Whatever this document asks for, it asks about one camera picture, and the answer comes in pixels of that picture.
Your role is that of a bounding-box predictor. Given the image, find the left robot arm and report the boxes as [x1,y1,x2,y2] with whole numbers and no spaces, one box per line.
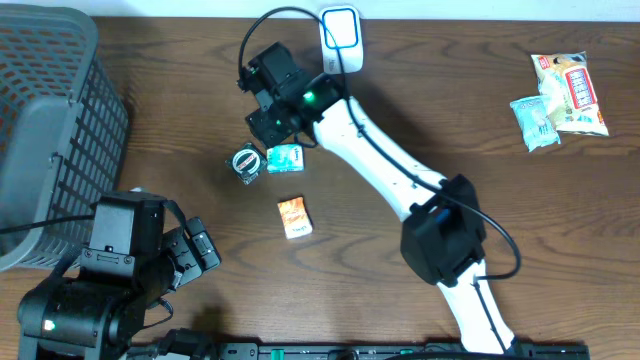
[17,192,221,359]

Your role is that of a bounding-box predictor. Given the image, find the teal white snack packet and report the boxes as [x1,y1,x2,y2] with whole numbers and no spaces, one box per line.
[510,95,561,152]

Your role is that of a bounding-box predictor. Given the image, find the dark grey plastic basket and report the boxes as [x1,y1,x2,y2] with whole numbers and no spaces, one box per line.
[1,4,130,270]

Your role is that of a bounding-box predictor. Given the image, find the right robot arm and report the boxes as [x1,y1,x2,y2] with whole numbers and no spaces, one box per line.
[238,42,515,355]

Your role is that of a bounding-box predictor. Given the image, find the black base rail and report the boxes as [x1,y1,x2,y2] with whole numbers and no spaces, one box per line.
[124,342,591,360]

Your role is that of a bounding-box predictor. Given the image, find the white barcode scanner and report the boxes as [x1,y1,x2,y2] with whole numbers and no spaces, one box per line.
[319,5,364,75]

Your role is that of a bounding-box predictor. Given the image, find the white yellow chip bag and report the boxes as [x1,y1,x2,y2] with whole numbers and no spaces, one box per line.
[531,51,609,137]

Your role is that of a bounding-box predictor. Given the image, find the orange snack packet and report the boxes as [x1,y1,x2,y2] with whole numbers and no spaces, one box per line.
[277,197,313,240]

